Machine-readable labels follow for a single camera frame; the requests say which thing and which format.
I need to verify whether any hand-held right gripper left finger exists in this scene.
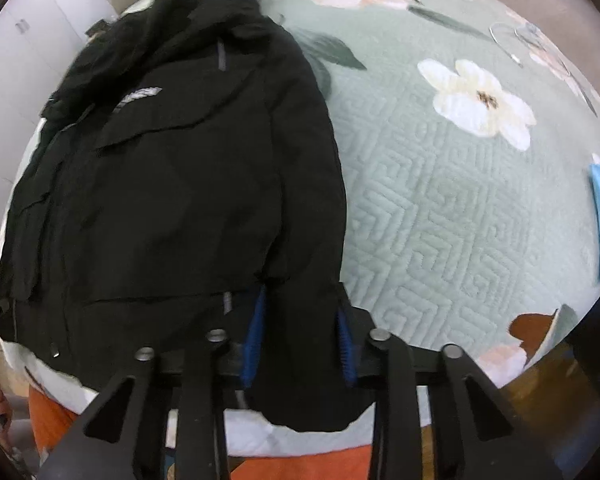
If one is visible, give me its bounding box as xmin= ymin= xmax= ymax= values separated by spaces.
xmin=37 ymin=287 xmax=269 ymax=480

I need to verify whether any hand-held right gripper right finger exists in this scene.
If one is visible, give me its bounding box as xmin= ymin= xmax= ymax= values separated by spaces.
xmin=335 ymin=307 xmax=564 ymax=480

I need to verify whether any black hooded jacket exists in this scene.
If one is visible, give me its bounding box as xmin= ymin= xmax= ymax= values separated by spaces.
xmin=0 ymin=0 xmax=378 ymax=433

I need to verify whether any bed with floral bedspread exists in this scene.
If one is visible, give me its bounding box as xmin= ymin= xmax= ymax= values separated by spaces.
xmin=0 ymin=0 xmax=600 ymax=480

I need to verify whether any white wardrobe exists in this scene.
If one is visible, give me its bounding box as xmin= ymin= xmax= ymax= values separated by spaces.
xmin=0 ymin=0 xmax=118 ymax=301

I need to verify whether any white cable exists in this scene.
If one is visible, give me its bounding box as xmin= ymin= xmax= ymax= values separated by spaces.
xmin=489 ymin=22 xmax=572 ymax=79

